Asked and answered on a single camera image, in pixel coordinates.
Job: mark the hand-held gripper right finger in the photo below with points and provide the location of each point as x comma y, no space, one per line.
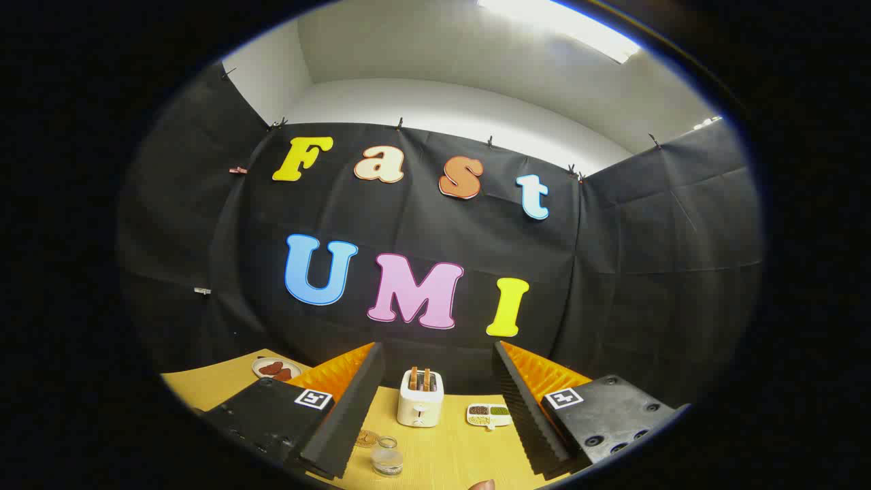
527,422

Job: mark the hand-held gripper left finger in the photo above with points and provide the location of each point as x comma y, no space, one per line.
343,429

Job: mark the round cork coaster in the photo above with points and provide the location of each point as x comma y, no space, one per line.
365,439

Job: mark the clear plastic juice bottle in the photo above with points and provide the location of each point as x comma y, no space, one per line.
386,461

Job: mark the white divided dish with beans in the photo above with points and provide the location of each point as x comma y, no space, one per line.
488,415

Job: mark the white toaster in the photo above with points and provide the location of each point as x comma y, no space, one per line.
420,408

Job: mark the brown sausage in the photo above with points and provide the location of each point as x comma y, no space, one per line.
283,374
270,368

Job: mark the wooden table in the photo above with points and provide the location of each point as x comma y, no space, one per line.
449,456

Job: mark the white round plate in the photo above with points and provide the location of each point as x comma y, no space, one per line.
260,372

